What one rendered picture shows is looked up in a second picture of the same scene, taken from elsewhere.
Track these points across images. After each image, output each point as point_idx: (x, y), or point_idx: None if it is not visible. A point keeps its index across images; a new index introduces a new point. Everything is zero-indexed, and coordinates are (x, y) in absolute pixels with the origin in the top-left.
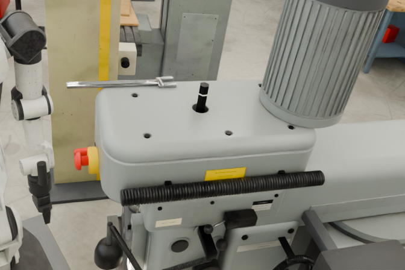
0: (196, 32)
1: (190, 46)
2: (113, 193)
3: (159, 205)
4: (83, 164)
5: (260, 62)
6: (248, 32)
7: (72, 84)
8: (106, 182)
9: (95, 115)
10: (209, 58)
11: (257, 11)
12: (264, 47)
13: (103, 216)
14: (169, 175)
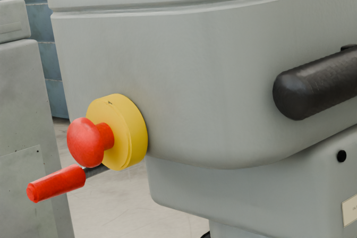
0: (16, 184)
1: (15, 213)
2: (241, 128)
3: (337, 149)
4: (102, 141)
5: (117, 217)
6: (75, 190)
7: None
8: (213, 105)
9: (68, 33)
10: (53, 220)
11: (71, 162)
12: (110, 198)
13: None
14: (344, 27)
